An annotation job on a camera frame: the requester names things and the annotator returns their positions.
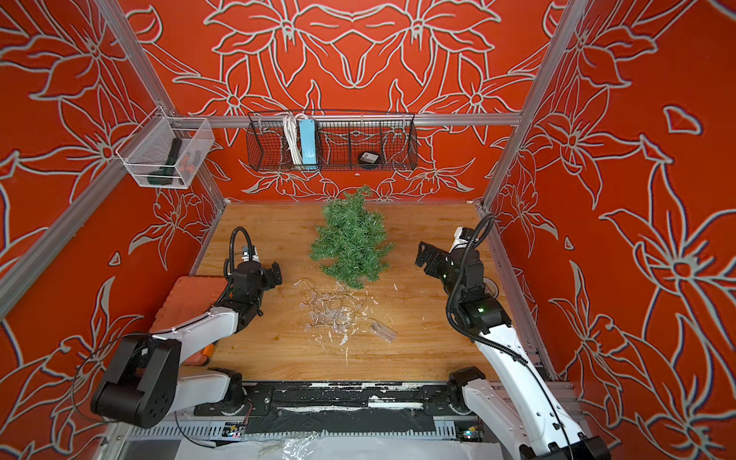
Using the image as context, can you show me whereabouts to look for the dark green tool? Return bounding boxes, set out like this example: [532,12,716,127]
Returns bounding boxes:
[147,137,182,186]

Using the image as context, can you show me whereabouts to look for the white coiled cable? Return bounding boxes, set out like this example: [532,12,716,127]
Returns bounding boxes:
[283,114,306,167]

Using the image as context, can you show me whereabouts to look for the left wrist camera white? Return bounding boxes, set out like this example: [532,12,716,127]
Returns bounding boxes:
[241,245,260,262]

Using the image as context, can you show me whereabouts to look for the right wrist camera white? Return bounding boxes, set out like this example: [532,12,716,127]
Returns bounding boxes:
[450,227,475,251]

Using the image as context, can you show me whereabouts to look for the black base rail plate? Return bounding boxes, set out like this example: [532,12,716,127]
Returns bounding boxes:
[193,381,484,440]

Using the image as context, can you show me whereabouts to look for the clear battery pack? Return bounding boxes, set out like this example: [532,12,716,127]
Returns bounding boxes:
[371,321,397,343]

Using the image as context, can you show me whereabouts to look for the clear plastic wall bin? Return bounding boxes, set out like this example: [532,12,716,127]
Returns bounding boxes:
[115,107,215,190]

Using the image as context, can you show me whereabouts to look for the small green christmas tree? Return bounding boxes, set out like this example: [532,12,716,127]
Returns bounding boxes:
[310,186,394,289]

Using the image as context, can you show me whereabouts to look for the clear bulb string lights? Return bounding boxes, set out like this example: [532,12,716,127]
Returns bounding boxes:
[293,278,378,348]

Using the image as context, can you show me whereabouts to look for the orange plastic tool case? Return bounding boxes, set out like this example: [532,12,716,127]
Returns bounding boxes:
[149,276,237,366]

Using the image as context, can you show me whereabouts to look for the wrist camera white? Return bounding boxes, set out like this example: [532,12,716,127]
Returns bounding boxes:
[450,227,475,251]
[241,245,260,262]

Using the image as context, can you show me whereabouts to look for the light blue box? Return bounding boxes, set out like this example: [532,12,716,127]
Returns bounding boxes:
[299,118,317,170]

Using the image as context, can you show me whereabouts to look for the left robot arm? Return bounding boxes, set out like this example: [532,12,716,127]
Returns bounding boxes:
[90,226,283,429]

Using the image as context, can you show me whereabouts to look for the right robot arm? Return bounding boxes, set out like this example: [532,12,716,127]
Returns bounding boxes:
[415,215,611,459]

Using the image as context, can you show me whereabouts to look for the small round bowl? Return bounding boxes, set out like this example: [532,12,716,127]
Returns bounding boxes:
[483,277,500,299]

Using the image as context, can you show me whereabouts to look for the black wire wall basket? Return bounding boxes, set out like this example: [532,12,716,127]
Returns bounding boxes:
[245,110,419,173]

